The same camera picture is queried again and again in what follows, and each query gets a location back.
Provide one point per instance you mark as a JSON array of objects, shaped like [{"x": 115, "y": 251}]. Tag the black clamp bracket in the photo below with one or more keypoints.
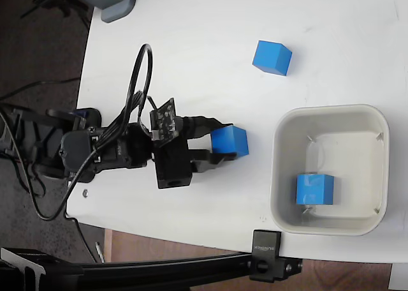
[{"x": 266, "y": 256}]

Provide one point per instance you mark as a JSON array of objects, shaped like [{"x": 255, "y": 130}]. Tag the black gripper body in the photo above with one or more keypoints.
[{"x": 172, "y": 166}]

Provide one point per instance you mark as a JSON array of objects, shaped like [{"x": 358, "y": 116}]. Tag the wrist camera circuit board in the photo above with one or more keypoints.
[{"x": 164, "y": 120}]

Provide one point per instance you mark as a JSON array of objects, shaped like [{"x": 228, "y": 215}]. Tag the small metal nut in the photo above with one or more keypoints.
[{"x": 85, "y": 193}]

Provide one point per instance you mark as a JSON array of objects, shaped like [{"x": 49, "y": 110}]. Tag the matte blue cube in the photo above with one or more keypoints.
[
  {"x": 228, "y": 141},
  {"x": 271, "y": 57}
]

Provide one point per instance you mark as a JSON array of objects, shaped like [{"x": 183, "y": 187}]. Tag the white table leg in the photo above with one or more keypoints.
[{"x": 398, "y": 278}]

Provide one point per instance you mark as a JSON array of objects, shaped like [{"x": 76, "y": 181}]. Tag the glossy blue cube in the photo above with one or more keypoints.
[{"x": 314, "y": 189}]

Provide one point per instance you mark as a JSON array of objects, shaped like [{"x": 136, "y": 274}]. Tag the white plastic bin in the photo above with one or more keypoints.
[{"x": 350, "y": 220}]

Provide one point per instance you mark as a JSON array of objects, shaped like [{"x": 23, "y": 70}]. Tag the gray device base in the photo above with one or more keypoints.
[{"x": 111, "y": 0}]

